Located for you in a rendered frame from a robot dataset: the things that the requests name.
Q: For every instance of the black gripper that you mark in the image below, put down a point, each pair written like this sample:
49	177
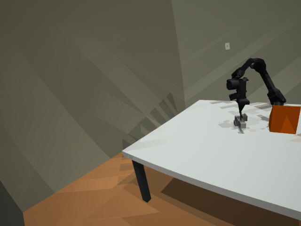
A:
242	99

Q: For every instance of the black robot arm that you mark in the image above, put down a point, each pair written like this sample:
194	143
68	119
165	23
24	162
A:
275	96

